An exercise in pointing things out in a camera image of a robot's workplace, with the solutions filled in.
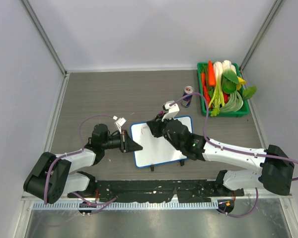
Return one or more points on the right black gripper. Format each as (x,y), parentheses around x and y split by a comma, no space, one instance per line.
(155,126)

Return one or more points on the green plastic tray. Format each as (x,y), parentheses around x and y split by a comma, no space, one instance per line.
(243,110)

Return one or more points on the pale green toy beans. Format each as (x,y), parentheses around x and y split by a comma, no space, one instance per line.
(234,104)

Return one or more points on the blue framed whiteboard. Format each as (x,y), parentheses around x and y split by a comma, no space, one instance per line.
(156,151)

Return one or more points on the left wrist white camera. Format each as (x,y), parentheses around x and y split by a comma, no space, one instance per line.
(119,122)

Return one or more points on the small orange toy carrot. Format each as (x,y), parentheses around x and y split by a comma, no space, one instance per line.
(205,91)

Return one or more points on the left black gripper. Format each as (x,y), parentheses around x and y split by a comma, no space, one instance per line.
(126,144)

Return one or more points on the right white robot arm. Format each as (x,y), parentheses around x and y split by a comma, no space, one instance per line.
(268,168)

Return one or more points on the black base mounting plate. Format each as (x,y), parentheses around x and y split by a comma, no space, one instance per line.
(158,191)

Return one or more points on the blue silver energy drink can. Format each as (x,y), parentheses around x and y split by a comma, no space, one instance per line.
(186,101)

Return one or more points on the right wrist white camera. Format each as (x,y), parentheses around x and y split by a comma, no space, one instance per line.
(171,109)

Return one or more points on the large orange toy carrot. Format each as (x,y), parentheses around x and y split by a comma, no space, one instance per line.
(211,75)

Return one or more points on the green toy leafy vegetable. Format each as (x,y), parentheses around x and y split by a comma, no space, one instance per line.
(232,83)

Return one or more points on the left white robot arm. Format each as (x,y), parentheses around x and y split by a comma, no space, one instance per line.
(55,175)

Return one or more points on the wrist white camera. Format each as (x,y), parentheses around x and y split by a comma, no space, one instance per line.
(119,122)
(171,109)

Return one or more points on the white slotted cable duct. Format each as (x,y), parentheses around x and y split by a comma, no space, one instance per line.
(172,205)

